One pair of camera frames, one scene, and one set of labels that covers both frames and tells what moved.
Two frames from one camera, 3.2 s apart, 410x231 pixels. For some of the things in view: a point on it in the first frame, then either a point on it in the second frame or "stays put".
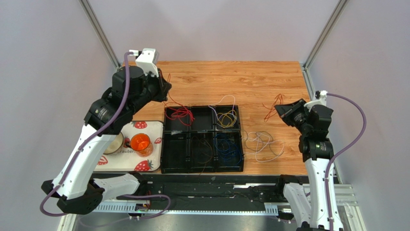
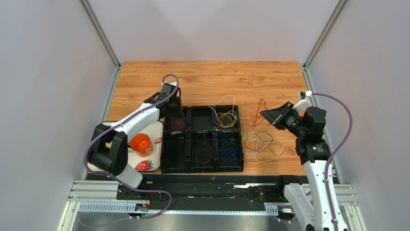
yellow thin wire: [227, 120] stays put
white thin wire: [224, 111] stays put
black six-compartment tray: [202, 139] stays put
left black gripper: [163, 86] to [179, 112]
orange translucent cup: [141, 143] stays put
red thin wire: [273, 110] to [262, 106]
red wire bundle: [184, 115] to [179, 125]
